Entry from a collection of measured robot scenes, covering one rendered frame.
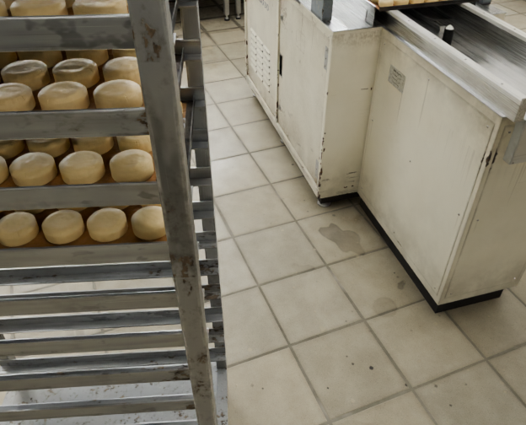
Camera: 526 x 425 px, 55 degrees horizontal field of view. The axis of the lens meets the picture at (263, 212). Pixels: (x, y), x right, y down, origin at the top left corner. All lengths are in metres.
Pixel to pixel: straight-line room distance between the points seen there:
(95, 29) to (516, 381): 1.71
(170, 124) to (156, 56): 0.07
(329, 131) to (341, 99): 0.15
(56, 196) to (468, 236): 1.35
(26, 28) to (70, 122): 0.09
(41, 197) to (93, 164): 0.07
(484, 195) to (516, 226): 0.24
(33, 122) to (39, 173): 0.10
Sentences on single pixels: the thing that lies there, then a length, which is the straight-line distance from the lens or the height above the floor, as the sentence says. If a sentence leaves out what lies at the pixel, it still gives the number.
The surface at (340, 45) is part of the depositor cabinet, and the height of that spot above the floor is 0.79.
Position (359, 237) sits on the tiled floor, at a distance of 2.23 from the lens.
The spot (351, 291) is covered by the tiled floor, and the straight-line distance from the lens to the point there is 2.00.
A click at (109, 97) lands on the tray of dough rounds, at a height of 1.24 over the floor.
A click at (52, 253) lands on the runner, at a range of 0.66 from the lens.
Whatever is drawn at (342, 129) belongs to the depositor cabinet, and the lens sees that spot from 2.10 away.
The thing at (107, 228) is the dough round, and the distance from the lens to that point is 0.66.
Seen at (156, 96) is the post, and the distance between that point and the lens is 0.47.
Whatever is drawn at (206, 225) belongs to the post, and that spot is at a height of 0.72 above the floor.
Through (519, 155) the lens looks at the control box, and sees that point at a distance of 1.54.
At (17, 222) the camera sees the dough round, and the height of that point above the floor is 1.06.
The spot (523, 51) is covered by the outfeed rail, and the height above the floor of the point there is 0.86.
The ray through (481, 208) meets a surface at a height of 0.53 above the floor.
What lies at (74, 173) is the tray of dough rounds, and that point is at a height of 1.15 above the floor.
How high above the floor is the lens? 1.48
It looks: 40 degrees down
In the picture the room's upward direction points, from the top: straight up
